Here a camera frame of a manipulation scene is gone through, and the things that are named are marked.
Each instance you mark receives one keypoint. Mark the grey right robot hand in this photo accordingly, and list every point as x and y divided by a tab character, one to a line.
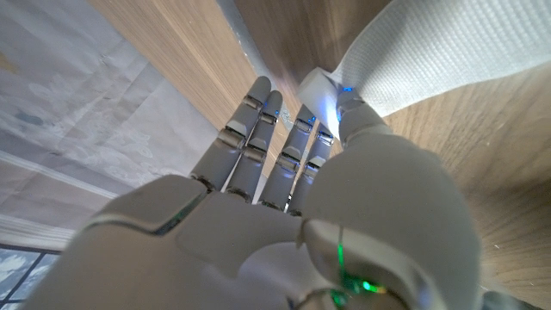
258	241

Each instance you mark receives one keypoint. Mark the white bandage strip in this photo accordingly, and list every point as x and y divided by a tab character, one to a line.
430	47

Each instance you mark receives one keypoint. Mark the grey tape outline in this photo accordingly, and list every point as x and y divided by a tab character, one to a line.
243	43

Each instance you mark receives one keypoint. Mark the printed window backdrop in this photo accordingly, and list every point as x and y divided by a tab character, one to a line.
86	107

